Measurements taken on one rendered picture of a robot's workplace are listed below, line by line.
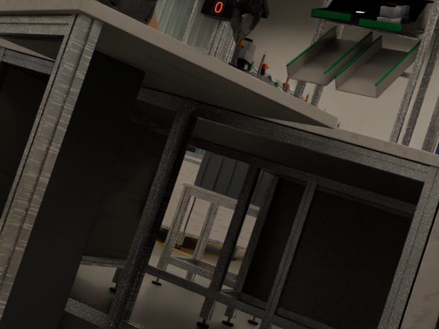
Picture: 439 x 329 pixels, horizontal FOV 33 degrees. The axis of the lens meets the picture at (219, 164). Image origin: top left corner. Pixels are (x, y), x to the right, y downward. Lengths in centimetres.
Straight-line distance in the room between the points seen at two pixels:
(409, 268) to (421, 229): 10
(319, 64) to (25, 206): 114
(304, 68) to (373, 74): 21
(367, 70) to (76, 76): 108
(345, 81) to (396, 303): 67
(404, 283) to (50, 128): 94
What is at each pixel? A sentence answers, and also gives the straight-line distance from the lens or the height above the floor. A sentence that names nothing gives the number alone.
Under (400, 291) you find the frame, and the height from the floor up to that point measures 52.
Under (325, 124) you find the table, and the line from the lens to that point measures 176.
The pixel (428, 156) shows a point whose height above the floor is 85.
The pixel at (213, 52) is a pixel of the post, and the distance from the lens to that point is 258.
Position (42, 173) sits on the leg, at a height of 53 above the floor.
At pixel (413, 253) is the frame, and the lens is 189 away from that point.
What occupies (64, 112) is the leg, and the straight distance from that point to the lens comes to 141.
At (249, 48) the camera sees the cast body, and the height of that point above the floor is 106.
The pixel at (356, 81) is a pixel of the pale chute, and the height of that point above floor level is 103.
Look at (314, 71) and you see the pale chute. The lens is 223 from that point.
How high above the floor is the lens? 59
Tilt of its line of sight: 3 degrees up
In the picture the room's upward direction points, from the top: 19 degrees clockwise
